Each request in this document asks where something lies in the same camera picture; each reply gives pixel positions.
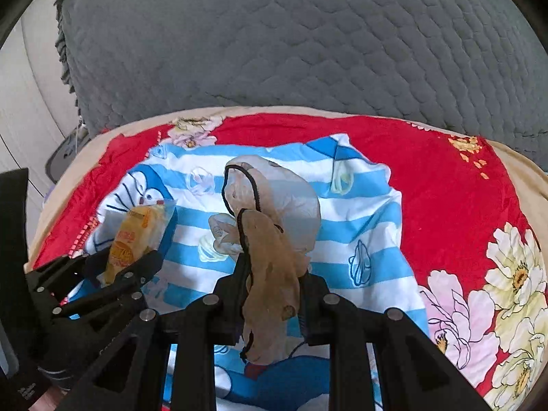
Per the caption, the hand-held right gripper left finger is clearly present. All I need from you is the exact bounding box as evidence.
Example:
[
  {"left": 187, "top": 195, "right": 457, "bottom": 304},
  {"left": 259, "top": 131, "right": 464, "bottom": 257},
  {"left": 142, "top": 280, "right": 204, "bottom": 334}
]
[{"left": 64, "top": 252, "right": 254, "bottom": 411}]

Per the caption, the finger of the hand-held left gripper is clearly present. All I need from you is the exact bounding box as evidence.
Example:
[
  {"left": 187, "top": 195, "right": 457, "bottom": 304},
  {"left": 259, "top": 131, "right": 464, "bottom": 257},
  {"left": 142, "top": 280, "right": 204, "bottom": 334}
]
[
  {"left": 25, "top": 253, "right": 113, "bottom": 309},
  {"left": 50, "top": 249, "right": 167, "bottom": 322}
]

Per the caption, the grey quilted cushion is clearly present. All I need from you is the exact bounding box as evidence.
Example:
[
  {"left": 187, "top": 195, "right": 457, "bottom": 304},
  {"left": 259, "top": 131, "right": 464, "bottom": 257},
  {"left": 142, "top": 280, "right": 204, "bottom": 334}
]
[{"left": 55, "top": 0, "right": 548, "bottom": 165}]

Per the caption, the black furniture panel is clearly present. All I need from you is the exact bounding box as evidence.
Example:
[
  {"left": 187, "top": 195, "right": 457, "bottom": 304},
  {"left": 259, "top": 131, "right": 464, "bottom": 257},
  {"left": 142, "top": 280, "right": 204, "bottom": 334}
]
[{"left": 0, "top": 168, "right": 30, "bottom": 266}]

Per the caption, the grey round plastic object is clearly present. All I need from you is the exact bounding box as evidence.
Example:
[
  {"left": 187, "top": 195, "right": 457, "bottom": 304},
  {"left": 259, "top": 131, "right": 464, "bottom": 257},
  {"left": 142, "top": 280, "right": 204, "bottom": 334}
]
[{"left": 45, "top": 133, "right": 92, "bottom": 183}]

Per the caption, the beige sheer scrunchie black trim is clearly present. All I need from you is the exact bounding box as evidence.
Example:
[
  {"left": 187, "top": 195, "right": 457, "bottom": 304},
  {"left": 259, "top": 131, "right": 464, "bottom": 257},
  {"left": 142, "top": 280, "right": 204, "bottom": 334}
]
[{"left": 208, "top": 155, "right": 322, "bottom": 364}]

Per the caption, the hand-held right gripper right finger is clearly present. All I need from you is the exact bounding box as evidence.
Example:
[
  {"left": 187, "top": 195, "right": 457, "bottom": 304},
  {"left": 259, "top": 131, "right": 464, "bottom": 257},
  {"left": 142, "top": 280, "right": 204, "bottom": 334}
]
[{"left": 299, "top": 273, "right": 493, "bottom": 411}]

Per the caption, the yellow rice cracker packet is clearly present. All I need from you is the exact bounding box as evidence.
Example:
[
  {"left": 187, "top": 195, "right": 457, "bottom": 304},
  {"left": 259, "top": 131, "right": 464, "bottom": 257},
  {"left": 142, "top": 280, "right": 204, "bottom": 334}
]
[{"left": 100, "top": 200, "right": 177, "bottom": 285}]

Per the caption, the blue striped cartoon cloth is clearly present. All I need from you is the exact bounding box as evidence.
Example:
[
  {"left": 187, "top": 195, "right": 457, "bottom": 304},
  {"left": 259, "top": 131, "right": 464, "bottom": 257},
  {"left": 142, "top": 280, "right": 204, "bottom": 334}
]
[{"left": 64, "top": 134, "right": 429, "bottom": 411}]

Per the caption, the red floral blanket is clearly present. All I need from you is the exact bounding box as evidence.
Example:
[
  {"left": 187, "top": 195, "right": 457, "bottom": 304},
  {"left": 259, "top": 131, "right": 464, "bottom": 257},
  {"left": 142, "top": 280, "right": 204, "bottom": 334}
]
[{"left": 32, "top": 111, "right": 548, "bottom": 411}]

